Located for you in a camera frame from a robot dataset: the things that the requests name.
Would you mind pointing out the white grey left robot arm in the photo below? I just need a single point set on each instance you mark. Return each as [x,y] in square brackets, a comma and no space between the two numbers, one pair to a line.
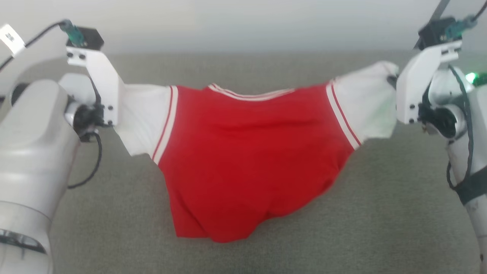
[30,152]

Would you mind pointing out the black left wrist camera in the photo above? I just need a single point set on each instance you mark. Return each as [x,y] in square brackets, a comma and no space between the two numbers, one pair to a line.
[91,38]

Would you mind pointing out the red shirt with white sleeves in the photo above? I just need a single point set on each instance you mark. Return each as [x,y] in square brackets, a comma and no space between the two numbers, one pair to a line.
[247,152]

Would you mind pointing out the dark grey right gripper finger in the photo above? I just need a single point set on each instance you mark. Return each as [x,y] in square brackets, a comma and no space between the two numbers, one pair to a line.
[392,81]

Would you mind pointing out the grey-green fabric sofa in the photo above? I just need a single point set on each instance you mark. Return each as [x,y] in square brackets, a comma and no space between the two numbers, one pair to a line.
[380,198]

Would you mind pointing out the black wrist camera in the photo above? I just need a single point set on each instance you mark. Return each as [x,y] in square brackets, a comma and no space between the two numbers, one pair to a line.
[433,32]
[91,38]

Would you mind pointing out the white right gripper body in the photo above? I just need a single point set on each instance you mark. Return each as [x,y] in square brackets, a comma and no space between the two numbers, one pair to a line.
[412,83]

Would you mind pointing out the grey metal stand pole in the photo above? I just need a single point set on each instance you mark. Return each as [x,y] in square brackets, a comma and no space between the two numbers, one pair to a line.
[441,7]

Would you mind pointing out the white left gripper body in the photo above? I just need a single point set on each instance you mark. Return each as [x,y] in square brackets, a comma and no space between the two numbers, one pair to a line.
[104,83]

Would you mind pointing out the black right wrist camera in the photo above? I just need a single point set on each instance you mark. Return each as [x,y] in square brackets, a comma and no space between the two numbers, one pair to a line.
[433,32]

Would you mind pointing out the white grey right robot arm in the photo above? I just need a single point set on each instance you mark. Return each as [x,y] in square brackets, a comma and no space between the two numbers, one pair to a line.
[447,87]

